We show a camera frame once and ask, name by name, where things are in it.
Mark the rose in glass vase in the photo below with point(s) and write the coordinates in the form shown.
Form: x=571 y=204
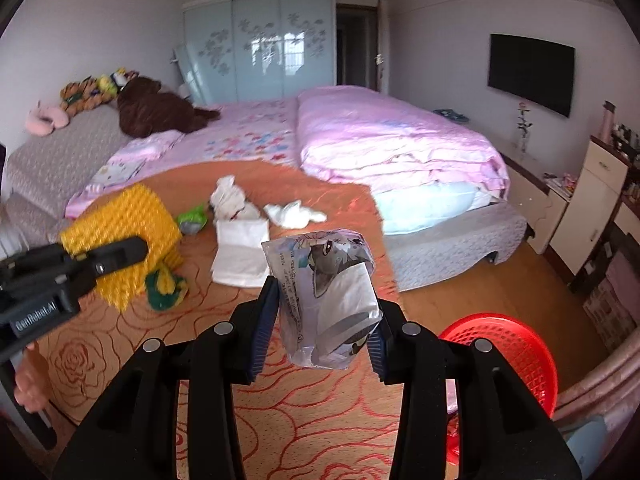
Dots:
x=523 y=130

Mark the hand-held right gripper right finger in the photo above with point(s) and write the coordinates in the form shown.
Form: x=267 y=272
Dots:
x=377 y=355

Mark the black wall television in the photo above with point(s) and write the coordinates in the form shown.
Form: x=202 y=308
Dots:
x=530 y=72

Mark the pink quilt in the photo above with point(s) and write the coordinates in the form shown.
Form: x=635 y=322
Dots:
x=375 y=130

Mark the white cloth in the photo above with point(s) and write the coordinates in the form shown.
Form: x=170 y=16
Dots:
x=240 y=255
x=227 y=197

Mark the yellow foam packing sheet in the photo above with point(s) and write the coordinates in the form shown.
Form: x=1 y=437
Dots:
x=130 y=215

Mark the yellow green plush toy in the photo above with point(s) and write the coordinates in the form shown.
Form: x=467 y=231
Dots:
x=106 y=84

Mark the pink curtain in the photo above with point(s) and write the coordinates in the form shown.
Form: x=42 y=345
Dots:
x=600 y=385

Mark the glass door wardrobe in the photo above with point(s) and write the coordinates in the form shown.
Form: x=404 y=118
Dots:
x=260 y=35

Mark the penguin plush toy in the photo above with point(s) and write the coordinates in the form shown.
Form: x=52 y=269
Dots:
x=121 y=79

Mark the small white sock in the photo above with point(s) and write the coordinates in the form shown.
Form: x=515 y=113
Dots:
x=292 y=215

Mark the orange rose pattern blanket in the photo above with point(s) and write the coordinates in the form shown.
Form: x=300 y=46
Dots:
x=100 y=340

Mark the red plastic basket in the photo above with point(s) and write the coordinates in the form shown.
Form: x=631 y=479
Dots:
x=500 y=345

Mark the tiger plush toy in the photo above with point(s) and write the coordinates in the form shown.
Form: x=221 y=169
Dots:
x=82 y=95

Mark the brown teddy bear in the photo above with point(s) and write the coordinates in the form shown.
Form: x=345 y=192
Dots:
x=150 y=110

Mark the tall cream cabinet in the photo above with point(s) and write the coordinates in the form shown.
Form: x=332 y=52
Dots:
x=585 y=210

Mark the small green wrapper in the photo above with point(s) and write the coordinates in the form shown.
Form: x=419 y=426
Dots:
x=192 y=219

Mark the pink folded cloth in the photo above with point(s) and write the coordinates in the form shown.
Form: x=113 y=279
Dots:
x=622 y=275

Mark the light blue pillow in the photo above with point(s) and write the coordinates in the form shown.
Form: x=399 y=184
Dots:
x=425 y=205

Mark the low cream cabinet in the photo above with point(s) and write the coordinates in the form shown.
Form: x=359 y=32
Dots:
x=525 y=195

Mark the pink thermos bottle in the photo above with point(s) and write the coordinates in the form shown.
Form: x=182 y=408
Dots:
x=607 y=120

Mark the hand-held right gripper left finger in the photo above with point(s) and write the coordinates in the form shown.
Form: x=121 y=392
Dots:
x=265 y=325

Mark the brick pattern storage box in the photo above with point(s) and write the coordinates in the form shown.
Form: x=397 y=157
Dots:
x=602 y=315

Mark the floral pink bed sheet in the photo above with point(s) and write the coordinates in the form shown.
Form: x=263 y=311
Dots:
x=240 y=135

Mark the grey upholstered bed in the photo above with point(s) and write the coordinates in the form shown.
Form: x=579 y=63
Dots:
x=450 y=245

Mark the grey printed plastic wrapper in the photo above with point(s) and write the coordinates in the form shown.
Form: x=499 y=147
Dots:
x=325 y=285

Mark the person's left hand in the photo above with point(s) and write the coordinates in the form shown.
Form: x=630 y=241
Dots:
x=32 y=390

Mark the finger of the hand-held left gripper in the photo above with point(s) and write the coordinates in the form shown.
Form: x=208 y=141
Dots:
x=117 y=255

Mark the pink plush toy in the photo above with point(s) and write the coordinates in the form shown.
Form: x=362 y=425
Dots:
x=47 y=119

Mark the row of cosmetic bottles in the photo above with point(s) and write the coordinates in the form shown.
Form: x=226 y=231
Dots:
x=627 y=137

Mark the pink box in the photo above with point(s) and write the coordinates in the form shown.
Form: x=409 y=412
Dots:
x=565 y=182

